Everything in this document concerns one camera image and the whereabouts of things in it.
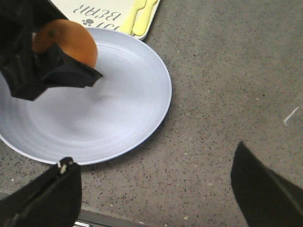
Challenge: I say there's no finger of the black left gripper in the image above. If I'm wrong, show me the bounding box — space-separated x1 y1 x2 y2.
33 43 103 88

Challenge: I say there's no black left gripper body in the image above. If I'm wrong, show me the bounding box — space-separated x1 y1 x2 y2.
0 0 69 101

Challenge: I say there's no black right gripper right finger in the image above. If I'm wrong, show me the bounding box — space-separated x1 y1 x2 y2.
231 141 303 227

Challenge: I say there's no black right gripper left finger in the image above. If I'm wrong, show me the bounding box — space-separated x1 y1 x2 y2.
0 157 82 227

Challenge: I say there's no orange fruit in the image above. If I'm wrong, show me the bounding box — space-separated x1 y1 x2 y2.
32 19 98 68

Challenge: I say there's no light blue plate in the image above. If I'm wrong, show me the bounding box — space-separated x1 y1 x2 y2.
0 28 172 165

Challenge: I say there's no white rectangular tray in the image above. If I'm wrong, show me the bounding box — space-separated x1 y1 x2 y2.
52 0 160 40

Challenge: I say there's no yellow plastic fork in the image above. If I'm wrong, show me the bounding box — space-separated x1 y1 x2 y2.
119 0 146 35

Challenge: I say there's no yellow plastic spoon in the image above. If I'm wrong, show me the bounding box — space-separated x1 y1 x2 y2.
132 0 158 36

